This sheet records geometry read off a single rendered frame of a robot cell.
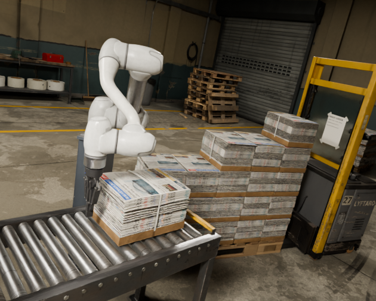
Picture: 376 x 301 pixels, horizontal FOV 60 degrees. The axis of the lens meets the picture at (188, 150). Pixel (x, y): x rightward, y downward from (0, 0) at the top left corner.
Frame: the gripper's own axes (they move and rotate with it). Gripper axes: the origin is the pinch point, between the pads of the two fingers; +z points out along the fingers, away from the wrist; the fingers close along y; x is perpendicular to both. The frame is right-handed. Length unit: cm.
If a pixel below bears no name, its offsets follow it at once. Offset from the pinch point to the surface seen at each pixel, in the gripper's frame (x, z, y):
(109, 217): -8.9, 4.5, -2.5
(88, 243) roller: 1.7, 13.6, -5.8
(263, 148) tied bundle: -160, -11, 24
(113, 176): -15.1, -10.0, 8.9
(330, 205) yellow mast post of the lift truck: -228, 34, -16
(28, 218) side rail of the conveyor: 17.3, 13.4, 23.8
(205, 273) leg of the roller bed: -55, 34, -28
